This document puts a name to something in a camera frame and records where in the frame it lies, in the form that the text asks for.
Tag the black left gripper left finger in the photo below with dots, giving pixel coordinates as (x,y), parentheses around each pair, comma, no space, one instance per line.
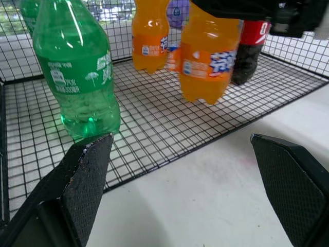
(77,185)

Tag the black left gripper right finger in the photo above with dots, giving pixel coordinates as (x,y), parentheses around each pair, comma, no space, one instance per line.
(295,185)

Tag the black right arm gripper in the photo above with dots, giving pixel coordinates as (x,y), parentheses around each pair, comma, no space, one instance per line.
(298,18)

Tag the orange soda bottle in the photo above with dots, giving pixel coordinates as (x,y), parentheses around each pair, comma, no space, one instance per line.
(149,33)
(205,43)
(175,61)

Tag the purple drink bottle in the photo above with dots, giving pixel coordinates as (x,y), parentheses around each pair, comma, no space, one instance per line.
(178,13)

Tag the red label cola bottle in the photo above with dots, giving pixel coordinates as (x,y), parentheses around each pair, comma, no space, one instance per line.
(245,64)

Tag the large green soda bottle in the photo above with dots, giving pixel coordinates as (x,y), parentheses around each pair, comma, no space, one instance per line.
(74,67)

